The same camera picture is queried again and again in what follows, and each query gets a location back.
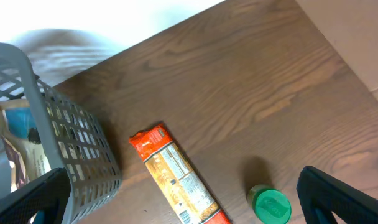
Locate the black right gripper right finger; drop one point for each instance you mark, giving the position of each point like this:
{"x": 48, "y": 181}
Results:
{"x": 322, "y": 197}

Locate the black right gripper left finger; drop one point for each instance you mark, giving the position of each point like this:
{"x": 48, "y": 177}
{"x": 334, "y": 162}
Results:
{"x": 44, "y": 199}

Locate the brown Nescafe Gold bag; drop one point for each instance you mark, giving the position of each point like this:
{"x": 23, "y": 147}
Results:
{"x": 22, "y": 143}

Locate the grey plastic basket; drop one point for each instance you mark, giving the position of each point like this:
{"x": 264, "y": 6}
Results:
{"x": 72, "y": 137}

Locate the green lid spice jar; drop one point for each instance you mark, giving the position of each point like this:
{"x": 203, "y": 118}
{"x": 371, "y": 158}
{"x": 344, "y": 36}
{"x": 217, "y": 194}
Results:
{"x": 270, "y": 206}

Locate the orange tan biscuit packet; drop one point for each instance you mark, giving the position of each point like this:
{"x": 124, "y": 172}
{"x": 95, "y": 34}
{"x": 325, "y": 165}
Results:
{"x": 179, "y": 183}

